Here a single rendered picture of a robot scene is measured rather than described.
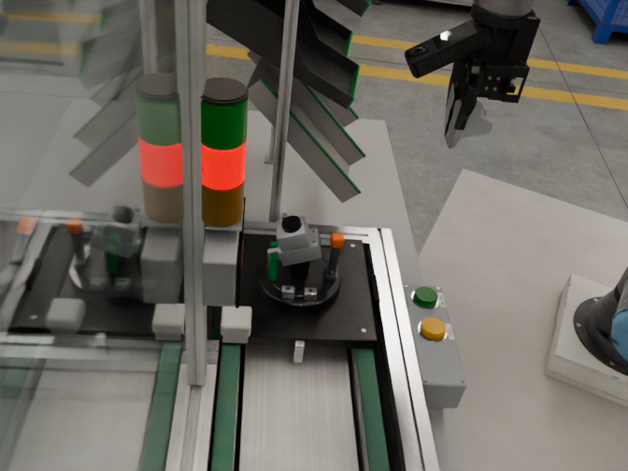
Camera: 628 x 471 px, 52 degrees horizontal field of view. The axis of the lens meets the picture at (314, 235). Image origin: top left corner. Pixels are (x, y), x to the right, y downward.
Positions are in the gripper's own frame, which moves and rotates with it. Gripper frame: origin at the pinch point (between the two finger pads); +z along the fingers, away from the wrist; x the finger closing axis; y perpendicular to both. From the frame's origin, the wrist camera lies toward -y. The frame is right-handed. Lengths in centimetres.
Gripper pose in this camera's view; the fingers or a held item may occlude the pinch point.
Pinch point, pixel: (447, 139)
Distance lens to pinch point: 98.9
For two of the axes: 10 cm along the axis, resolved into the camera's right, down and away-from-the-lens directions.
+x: -0.4, -6.5, 7.6
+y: 9.9, 0.6, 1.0
